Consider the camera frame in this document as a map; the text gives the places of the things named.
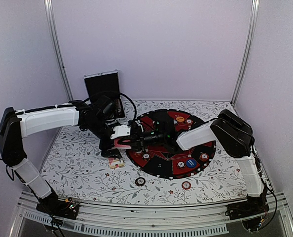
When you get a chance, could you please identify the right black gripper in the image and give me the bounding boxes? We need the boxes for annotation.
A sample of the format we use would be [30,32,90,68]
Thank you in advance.
[118,126,166,154]

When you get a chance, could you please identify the orange big blind button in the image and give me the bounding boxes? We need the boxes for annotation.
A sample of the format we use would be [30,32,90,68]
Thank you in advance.
[175,116,185,123]

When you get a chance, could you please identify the orange chips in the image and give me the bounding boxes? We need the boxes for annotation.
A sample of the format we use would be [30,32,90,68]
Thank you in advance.
[199,153,209,162]
[135,151,142,156]
[185,119,193,125]

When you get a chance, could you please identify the red playing card deck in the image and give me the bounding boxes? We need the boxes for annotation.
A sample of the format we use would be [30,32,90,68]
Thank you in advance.
[114,139,132,150]

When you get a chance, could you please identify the blue small blind button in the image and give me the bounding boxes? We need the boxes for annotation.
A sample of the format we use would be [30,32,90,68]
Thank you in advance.
[185,158,197,168]

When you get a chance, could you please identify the dark red chip stack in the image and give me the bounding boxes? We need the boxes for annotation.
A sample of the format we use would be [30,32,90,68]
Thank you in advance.
[135,177,146,186]

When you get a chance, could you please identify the orange chip stack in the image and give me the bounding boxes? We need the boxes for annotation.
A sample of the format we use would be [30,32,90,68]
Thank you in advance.
[182,181,191,190]

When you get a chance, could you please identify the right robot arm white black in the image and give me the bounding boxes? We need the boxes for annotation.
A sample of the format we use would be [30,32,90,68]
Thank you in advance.
[127,109,269,218]

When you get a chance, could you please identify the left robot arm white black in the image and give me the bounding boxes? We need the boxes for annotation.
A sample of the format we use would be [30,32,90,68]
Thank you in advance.
[0,95,131,214]

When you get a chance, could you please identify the round red black poker mat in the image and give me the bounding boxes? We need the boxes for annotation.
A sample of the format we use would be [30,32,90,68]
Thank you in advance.
[126,109,216,179]

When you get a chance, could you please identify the aluminium poker case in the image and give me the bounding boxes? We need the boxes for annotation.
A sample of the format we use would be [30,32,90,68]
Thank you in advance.
[84,69,125,120]

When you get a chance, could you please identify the playing card box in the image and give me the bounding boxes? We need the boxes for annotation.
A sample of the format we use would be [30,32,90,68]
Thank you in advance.
[108,158,124,169]

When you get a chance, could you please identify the floral white table cloth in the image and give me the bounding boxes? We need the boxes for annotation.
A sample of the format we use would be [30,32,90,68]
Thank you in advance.
[37,99,268,206]

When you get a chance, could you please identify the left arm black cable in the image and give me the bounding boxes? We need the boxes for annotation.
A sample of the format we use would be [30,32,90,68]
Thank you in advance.
[82,91,138,124]

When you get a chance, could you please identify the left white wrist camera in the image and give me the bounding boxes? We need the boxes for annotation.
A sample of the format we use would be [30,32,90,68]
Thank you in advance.
[110,125,131,139]

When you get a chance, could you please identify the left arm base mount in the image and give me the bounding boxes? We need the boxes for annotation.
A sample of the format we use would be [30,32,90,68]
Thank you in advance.
[36,197,79,220]

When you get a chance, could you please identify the front aluminium rail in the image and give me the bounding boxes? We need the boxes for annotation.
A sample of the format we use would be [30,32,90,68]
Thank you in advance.
[9,191,293,237]

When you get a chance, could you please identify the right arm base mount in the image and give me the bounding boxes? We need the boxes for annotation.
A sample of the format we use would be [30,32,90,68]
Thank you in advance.
[225,201,269,232]

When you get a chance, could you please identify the left aluminium frame post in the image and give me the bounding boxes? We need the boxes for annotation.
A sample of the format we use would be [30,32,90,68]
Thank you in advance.
[44,0,74,101]

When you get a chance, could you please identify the aluminium frame post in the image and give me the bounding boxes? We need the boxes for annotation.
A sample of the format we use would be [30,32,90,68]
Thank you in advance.
[44,0,74,101]
[231,0,260,107]

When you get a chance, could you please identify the right aluminium frame post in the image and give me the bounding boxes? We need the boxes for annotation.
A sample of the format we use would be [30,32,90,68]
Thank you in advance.
[231,0,260,107]

